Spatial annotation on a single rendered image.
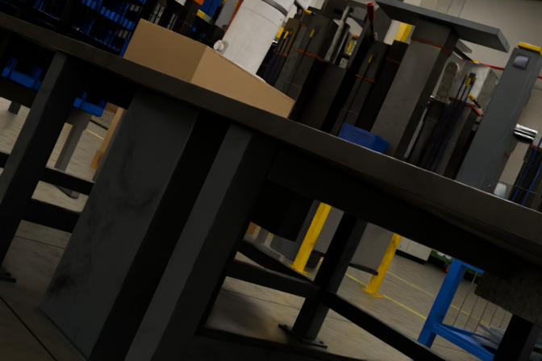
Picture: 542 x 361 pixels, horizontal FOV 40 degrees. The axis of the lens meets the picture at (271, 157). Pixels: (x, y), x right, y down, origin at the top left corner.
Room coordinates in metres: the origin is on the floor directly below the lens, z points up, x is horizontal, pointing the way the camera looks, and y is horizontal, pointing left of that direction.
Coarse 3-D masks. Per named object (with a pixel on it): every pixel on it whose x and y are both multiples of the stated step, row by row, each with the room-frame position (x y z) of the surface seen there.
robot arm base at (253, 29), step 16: (256, 0) 1.93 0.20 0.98; (240, 16) 1.94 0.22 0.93; (256, 16) 1.93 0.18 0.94; (272, 16) 1.94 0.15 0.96; (240, 32) 1.93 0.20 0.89; (256, 32) 1.93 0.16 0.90; (272, 32) 1.95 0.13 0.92; (224, 48) 1.94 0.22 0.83; (240, 48) 1.93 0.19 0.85; (256, 48) 1.94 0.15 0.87; (240, 64) 1.93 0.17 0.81; (256, 64) 1.96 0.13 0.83
